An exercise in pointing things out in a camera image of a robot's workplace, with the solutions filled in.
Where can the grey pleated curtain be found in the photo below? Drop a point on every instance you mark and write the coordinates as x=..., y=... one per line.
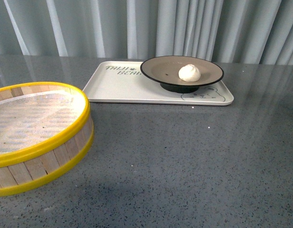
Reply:
x=229, y=31

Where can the white bear print tray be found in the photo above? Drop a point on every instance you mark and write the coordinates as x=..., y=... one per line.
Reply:
x=123, y=82

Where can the white mesh steamer liner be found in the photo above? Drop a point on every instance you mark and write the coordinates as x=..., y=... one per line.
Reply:
x=34, y=118

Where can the yellow rimmed bamboo steamer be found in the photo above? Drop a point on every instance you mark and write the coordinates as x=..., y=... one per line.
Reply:
x=39, y=164

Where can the white steamed bun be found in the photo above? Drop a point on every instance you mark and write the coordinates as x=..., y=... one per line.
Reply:
x=189, y=73

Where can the grey plate with black rim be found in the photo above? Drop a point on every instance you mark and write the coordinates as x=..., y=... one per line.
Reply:
x=164, y=70

